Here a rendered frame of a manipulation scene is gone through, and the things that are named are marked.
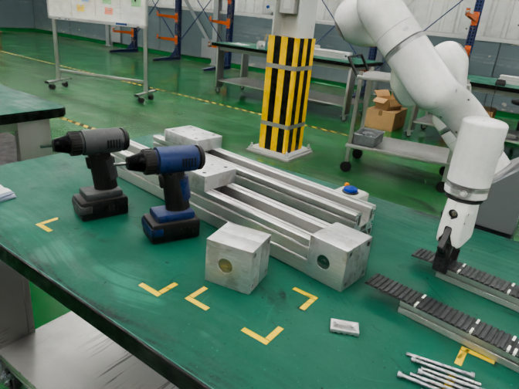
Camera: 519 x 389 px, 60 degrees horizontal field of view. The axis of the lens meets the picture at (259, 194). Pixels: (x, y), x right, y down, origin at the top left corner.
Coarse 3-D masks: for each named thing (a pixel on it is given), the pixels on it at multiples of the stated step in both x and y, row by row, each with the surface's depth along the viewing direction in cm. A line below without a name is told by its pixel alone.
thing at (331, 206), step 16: (160, 144) 152; (224, 160) 135; (240, 160) 138; (240, 176) 131; (256, 176) 125; (272, 176) 131; (288, 176) 127; (256, 192) 128; (272, 192) 122; (288, 192) 118; (304, 192) 116; (320, 192) 121; (336, 192) 119; (304, 208) 116; (320, 208) 114; (336, 208) 109; (352, 208) 115; (368, 208) 112; (352, 224) 107; (368, 224) 113
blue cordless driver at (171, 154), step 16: (192, 144) 101; (128, 160) 94; (144, 160) 94; (160, 160) 95; (176, 160) 97; (192, 160) 99; (160, 176) 99; (176, 176) 100; (176, 192) 101; (160, 208) 104; (176, 208) 103; (144, 224) 103; (160, 224) 100; (176, 224) 102; (192, 224) 104; (160, 240) 101; (176, 240) 104
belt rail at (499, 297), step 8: (440, 272) 99; (448, 272) 97; (448, 280) 98; (456, 280) 96; (464, 280) 95; (472, 280) 94; (464, 288) 96; (472, 288) 95; (480, 288) 94; (488, 288) 92; (488, 296) 93; (496, 296) 92; (504, 296) 91; (512, 296) 90; (504, 304) 91; (512, 304) 90
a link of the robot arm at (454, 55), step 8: (440, 48) 131; (448, 48) 129; (456, 48) 129; (440, 56) 130; (448, 56) 129; (456, 56) 128; (464, 56) 128; (448, 64) 129; (456, 64) 128; (464, 64) 128; (456, 72) 128; (464, 72) 129; (464, 80) 130; (432, 120) 137; (440, 120) 133; (440, 128) 134; (448, 128) 132
